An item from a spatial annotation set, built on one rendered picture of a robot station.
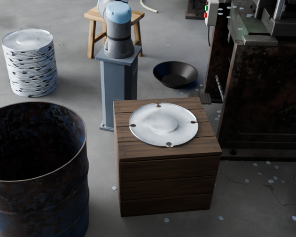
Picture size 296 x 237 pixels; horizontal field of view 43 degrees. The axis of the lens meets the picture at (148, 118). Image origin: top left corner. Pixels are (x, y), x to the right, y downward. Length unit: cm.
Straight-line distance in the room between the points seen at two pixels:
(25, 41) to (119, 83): 71
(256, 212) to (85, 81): 137
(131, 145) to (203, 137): 29
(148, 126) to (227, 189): 52
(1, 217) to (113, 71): 87
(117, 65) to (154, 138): 49
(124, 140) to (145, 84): 103
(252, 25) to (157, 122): 63
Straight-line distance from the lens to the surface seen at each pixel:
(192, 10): 351
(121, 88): 190
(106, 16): 180
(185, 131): 155
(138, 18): 259
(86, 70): 263
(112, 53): 182
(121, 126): 156
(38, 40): 235
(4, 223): 141
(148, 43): 300
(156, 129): 154
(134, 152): 144
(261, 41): 168
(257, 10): 186
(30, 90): 238
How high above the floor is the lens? 133
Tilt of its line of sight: 38 degrees down
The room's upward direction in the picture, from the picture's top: 3 degrees clockwise
